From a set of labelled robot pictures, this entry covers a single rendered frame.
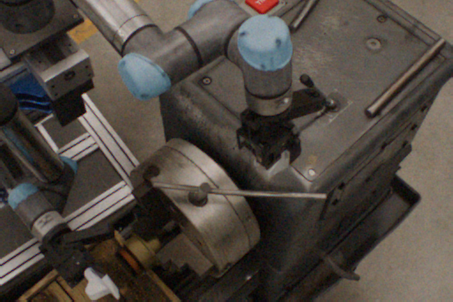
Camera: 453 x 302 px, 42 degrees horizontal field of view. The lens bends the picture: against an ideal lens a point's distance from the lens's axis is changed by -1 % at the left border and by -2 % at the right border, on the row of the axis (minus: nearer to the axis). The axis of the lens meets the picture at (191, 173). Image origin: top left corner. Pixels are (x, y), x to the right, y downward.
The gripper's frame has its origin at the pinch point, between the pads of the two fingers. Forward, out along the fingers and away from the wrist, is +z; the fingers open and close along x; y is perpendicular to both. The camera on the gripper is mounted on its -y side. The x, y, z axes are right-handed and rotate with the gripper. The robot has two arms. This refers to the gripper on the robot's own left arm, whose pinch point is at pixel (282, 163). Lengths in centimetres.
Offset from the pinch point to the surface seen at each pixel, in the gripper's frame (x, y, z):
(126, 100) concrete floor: -136, -32, 113
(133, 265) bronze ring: -15.5, 31.0, 20.7
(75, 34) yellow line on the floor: -185, -39, 104
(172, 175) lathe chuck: -18.6, 14.0, 7.7
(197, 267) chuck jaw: -6.4, 20.8, 23.6
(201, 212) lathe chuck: -9.0, 14.9, 10.7
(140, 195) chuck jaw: -21.5, 21.1, 10.2
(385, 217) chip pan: -1, -46, 81
